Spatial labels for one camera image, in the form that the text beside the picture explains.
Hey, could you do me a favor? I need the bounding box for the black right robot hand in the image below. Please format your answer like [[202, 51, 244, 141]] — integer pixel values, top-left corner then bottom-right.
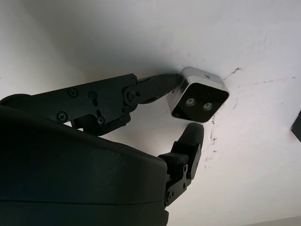
[[0, 73, 205, 226]]

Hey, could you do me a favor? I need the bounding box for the silver depth camera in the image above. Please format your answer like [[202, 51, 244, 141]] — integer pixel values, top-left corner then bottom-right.
[[166, 67, 230, 123]]

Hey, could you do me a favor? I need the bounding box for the black camera box base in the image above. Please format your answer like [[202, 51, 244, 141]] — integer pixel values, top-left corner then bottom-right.
[[289, 109, 301, 142]]

